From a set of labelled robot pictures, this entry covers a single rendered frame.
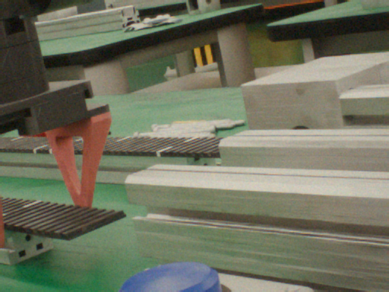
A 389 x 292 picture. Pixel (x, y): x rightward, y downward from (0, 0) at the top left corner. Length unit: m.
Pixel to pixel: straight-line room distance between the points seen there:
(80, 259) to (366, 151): 0.27
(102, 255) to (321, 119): 0.18
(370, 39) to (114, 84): 1.08
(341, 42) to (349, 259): 2.01
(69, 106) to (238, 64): 2.89
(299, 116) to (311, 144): 0.16
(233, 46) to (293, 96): 2.86
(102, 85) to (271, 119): 2.43
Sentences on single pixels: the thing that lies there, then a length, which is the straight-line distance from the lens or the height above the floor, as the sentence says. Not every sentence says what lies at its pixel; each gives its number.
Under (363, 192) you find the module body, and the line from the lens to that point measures 0.38.
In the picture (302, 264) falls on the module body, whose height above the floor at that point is 0.83.
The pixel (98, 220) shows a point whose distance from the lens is 0.62.
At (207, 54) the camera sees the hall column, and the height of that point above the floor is 0.14.
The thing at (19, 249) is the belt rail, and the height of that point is 0.79.
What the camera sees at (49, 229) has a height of 0.81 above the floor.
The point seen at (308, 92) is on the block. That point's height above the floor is 0.87.
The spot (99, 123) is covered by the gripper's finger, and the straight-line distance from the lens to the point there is 0.66.
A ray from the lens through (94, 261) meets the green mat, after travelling 0.65.
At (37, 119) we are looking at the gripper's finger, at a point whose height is 0.89.
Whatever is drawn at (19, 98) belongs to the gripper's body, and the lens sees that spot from 0.63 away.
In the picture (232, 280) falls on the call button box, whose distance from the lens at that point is 0.38.
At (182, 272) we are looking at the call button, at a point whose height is 0.85.
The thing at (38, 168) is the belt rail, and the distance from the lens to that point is 0.98.
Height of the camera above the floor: 0.97
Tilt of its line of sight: 8 degrees down
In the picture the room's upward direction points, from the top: 12 degrees counter-clockwise
